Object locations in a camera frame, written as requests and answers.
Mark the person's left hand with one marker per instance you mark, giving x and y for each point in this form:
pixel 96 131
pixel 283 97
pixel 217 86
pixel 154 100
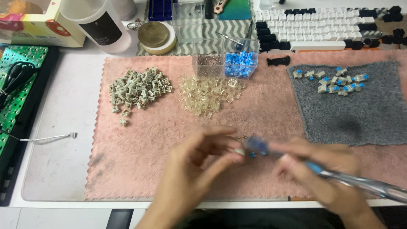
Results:
pixel 184 178

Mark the person's right hand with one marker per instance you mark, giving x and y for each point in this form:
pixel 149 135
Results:
pixel 330 171

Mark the silver and blue hand tool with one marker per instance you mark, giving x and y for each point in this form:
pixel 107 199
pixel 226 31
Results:
pixel 375 187

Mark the blue stem key switch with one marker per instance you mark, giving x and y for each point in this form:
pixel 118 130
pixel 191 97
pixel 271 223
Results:
pixel 257 153

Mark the pink fleece mat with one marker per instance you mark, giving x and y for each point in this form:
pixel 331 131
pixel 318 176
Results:
pixel 143 152

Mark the grey fleece cloth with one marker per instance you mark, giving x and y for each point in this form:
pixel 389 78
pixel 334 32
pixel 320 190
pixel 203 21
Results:
pixel 349 117

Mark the loose metal spring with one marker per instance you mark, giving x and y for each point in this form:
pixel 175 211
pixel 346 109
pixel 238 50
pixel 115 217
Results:
pixel 240 137

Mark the person's dark clothing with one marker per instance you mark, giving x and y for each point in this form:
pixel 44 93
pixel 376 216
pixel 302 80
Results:
pixel 260 219

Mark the group of assembled blue switches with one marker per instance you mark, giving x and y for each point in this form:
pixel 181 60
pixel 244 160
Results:
pixel 337 81

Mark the pile of metal springs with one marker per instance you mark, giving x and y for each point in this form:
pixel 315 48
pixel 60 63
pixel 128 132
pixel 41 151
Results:
pixel 208 65

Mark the white tape roll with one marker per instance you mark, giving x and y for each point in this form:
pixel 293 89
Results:
pixel 163 47

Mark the clear divided plastic box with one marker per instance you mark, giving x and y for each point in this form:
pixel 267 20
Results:
pixel 210 47

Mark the black and white keyboard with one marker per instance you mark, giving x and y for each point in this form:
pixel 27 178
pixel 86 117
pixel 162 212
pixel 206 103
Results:
pixel 305 28

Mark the round brass lid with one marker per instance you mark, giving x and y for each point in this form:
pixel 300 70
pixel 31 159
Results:
pixel 152 34

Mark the grey white zigzag cloth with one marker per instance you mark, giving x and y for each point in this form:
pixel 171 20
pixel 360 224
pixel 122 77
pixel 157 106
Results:
pixel 216 27

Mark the empty clear plastic box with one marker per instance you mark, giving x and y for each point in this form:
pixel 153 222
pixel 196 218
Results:
pixel 187 22

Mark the heap of loose black keycaps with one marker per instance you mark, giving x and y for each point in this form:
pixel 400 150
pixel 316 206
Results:
pixel 396 28

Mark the dark metal tweezers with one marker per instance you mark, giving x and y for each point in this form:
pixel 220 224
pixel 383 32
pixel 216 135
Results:
pixel 249 30

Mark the black keyboard case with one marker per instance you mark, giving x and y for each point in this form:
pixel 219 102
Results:
pixel 35 105

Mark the blue plastic case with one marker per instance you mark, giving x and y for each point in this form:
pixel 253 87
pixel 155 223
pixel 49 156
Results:
pixel 160 9

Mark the white bottle with black label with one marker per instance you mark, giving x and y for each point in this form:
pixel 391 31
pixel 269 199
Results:
pixel 101 28

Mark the teal cloth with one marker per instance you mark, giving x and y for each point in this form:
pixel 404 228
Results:
pixel 235 11

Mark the pink utility knife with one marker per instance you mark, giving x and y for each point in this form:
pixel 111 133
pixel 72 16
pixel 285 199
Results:
pixel 220 5

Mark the small clear bottle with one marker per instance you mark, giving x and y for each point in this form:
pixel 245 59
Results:
pixel 266 3

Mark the white cylindrical container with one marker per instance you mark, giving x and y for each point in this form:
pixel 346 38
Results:
pixel 125 8

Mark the green circuit board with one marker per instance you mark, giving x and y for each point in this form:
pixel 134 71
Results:
pixel 19 105

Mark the colourful cardboard box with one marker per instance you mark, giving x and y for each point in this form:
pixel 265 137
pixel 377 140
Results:
pixel 35 25

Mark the pile of clear switch tops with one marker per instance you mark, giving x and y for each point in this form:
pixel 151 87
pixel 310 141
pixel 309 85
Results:
pixel 206 93

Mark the pile of beige switch housings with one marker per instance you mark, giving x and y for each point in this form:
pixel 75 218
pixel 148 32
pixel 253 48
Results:
pixel 140 89

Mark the pile of blue switch stems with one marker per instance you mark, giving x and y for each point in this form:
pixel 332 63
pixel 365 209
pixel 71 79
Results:
pixel 240 65

